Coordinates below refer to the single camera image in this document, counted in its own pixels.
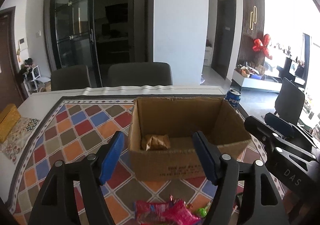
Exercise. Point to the dark dining chair middle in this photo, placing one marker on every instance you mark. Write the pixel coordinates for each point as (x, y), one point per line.
(139, 74)

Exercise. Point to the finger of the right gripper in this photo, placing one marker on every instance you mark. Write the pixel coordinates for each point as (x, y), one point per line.
(272, 139)
(290, 132)

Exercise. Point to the colourful diamond pattern tablecloth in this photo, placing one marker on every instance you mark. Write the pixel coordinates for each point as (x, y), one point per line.
(78, 126)

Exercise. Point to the dark dining chair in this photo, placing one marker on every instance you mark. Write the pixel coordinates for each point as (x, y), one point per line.
(70, 78)
(139, 74)

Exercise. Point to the red hawthorn snack packet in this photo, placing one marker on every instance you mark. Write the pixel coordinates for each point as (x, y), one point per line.
(150, 213)

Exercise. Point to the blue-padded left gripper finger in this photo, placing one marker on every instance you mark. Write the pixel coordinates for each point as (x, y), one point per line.
(56, 202)

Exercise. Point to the pink snack packet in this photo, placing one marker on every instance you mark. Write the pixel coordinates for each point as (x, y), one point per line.
(178, 213)

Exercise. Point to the gold wall ornament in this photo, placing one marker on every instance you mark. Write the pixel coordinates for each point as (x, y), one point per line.
(253, 18)

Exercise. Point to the green candy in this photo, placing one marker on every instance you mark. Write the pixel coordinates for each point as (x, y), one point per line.
(202, 212)

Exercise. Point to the brown cardboard box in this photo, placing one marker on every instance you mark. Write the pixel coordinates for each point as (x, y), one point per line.
(179, 119)

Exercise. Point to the black glass sliding door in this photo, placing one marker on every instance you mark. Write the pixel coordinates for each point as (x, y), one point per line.
(71, 35)

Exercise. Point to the blue pepsi can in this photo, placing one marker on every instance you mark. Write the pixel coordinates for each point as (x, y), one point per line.
(233, 97)

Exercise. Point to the gold tissue box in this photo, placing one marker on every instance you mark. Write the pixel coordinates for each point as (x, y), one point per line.
(8, 118)

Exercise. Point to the floral patterned mat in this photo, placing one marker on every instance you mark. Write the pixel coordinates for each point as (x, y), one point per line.
(17, 138)

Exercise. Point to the dark dining chair left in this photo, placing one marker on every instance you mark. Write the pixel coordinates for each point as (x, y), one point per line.
(70, 78)

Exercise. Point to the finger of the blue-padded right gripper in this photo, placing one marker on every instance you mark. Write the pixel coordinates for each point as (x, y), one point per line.
(261, 202)

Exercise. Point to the dark chair right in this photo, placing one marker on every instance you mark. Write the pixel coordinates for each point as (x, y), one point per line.
(289, 102)

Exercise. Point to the beige snack bag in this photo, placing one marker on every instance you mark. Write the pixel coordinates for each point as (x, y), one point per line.
(155, 142)

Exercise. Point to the red bow decoration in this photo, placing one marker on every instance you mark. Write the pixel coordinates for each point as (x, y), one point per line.
(262, 45)

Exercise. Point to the white tv cabinet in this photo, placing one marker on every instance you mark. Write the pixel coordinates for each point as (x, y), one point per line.
(243, 83)

